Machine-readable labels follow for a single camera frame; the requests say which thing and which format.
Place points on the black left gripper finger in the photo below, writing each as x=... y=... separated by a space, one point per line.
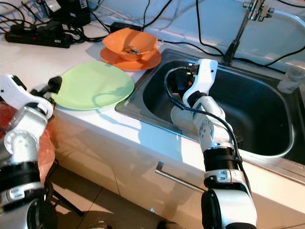
x=55 y=84

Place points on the white ribbed bowl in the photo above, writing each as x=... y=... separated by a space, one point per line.
x=178 y=119

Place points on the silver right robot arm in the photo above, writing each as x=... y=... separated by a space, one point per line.
x=214 y=129

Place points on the stainless steel kitchen sink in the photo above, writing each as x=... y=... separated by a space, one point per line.
x=257 y=109

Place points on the white kitchen cabinet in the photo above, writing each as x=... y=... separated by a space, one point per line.
x=124 y=167

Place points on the light green plate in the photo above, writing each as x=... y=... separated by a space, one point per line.
x=95 y=86

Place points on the orange plate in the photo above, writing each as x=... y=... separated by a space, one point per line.
x=133 y=66

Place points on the metal spoon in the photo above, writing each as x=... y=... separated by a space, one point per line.
x=132 y=49

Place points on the orange plastic bag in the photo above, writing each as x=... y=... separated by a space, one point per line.
x=47 y=152

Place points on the large black power adapter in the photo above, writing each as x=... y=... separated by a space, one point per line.
x=71 y=13

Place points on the orange square bowl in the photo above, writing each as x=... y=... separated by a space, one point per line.
x=116 y=42

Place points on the metal sink faucet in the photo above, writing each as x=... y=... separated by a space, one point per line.
x=238 y=33

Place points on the small black power adapter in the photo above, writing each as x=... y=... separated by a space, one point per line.
x=124 y=26

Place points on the black tripod stand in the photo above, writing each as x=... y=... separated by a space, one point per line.
x=64 y=202

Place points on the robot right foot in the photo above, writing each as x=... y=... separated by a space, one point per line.
x=169 y=225

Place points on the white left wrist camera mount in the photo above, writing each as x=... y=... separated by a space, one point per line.
x=16 y=93

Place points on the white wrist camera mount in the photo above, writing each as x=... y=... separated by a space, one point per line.
x=16 y=93
x=205 y=76

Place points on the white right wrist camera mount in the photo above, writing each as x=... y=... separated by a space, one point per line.
x=205 y=76

